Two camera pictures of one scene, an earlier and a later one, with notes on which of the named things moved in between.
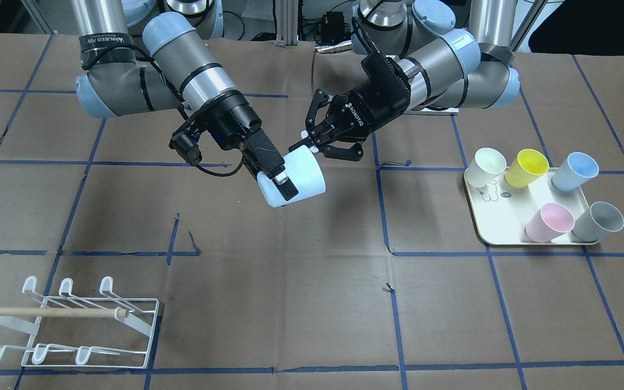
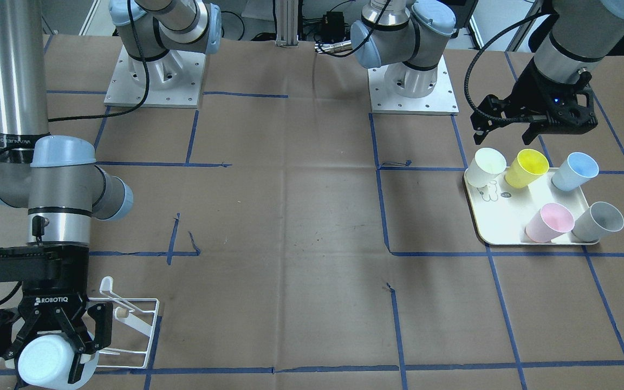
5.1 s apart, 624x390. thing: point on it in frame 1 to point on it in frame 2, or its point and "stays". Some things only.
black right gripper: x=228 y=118 to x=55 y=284
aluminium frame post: x=287 y=23 stays
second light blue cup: x=578 y=169 stays
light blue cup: x=305 y=171 to x=46 y=361
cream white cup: x=483 y=167 stays
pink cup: x=551 y=221 stays
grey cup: x=601 y=219 stays
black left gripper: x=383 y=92 to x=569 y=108
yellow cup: x=528 y=165 stays
